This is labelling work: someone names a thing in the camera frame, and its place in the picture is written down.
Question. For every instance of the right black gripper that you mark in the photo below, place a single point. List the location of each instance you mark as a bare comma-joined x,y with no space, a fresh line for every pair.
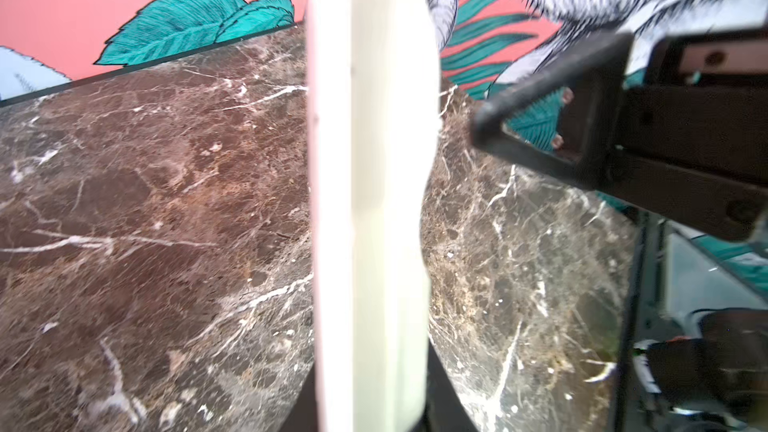
690,143

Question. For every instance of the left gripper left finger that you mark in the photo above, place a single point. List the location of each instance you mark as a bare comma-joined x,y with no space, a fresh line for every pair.
303,416

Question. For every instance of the white AC remote control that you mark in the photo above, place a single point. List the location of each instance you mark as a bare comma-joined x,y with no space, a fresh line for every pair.
373,73

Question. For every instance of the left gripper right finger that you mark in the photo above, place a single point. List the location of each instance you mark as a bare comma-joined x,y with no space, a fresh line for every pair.
444,411

